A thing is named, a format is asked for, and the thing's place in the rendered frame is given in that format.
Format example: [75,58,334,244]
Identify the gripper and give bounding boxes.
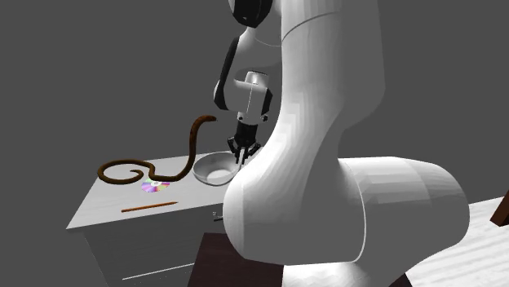
[227,121,262,165]

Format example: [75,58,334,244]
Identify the brown wooden furniture piece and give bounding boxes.
[489,189,509,228]

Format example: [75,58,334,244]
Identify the iridescent compact disc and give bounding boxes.
[140,178,171,194]

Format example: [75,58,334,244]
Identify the brown toy snake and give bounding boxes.
[97,115,218,185]

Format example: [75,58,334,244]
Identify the white bowl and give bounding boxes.
[193,151,243,187]

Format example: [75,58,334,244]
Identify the orange-brown pencil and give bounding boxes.
[120,201,179,214]

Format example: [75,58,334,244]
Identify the dark maroon robot stand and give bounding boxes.
[186,232,413,287]

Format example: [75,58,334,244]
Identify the white chest of drawers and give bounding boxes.
[65,150,255,287]

